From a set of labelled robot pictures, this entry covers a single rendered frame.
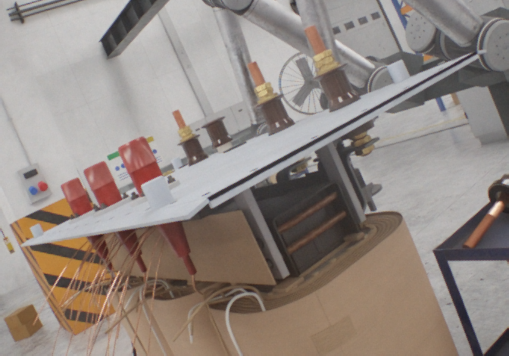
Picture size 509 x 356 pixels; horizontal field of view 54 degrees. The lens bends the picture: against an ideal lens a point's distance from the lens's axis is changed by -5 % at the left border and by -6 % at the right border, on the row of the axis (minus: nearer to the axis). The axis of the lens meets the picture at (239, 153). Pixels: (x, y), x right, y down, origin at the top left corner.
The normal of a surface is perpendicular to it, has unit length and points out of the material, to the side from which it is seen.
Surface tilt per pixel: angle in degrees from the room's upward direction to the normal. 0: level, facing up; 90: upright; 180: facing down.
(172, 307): 90
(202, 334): 90
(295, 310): 90
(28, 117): 90
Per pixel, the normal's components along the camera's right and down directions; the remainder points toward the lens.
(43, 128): 0.50, -0.18
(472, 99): -0.76, 0.38
